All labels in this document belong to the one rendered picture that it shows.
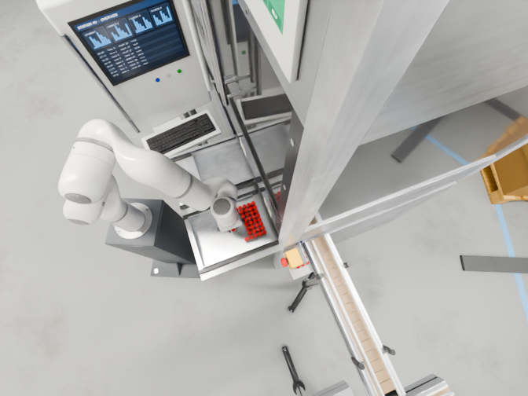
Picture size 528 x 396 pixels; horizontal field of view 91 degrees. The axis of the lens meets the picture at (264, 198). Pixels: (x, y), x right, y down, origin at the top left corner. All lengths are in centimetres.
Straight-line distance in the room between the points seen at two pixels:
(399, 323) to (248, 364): 115
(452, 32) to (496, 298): 256
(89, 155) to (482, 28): 74
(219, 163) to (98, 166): 80
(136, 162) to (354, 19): 56
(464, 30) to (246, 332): 206
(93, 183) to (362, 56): 65
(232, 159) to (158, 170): 80
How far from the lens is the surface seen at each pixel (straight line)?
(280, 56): 41
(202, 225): 134
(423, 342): 245
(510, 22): 39
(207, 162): 147
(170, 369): 230
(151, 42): 144
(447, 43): 34
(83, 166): 76
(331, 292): 125
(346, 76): 29
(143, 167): 69
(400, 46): 29
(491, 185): 305
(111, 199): 125
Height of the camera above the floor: 214
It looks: 70 degrees down
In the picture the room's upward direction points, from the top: 1 degrees counter-clockwise
